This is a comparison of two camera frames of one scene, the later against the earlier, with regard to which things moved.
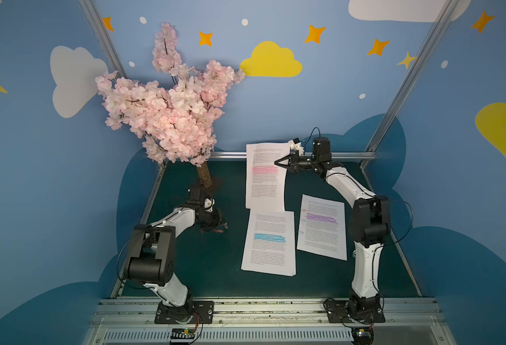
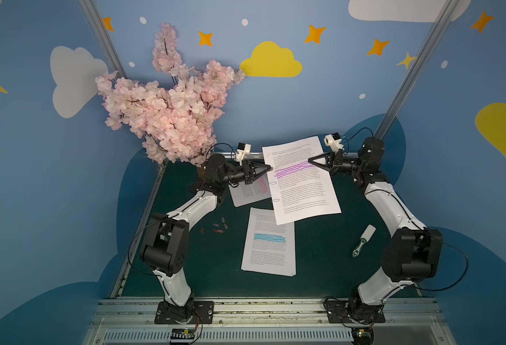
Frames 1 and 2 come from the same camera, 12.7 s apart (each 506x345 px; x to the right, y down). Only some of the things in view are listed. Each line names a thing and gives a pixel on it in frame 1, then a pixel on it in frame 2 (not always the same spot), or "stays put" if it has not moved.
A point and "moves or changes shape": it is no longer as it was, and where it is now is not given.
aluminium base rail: [270, 321] stays put
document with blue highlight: [270, 243] stays put
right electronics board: [362, 336] stays put
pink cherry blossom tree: [177, 122] stays put
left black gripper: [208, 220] → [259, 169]
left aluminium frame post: [103, 37] stays put
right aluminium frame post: [440, 24] stays put
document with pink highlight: [265, 180] moves or changes shape
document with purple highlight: [322, 227] → [301, 190]
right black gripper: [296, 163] → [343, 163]
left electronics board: [182, 335] stays put
